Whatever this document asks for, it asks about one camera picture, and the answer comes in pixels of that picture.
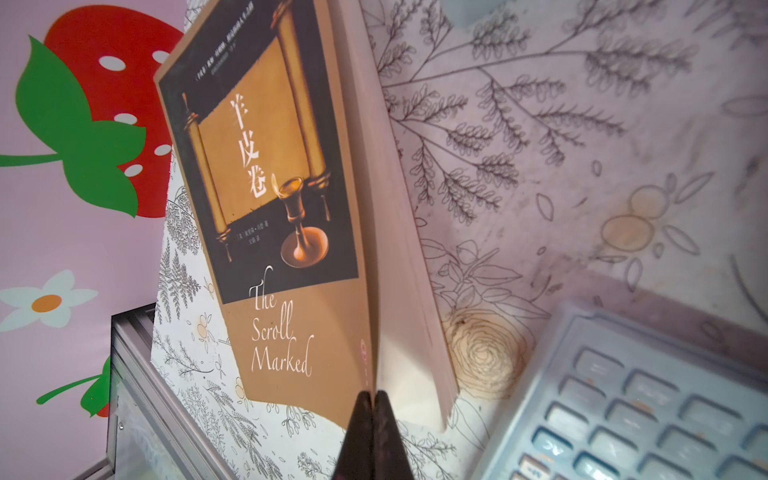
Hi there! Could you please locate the light blue calculator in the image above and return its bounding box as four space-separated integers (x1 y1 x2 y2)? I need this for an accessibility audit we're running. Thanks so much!
473 305 767 480

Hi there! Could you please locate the brown Scroll Marked book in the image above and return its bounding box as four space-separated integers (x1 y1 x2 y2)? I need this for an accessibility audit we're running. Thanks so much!
155 1 458 429

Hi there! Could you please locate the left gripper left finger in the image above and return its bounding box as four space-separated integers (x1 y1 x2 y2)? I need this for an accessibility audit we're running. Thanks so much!
331 391 374 480

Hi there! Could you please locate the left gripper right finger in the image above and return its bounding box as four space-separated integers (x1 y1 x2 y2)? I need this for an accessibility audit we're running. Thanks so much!
373 391 414 480

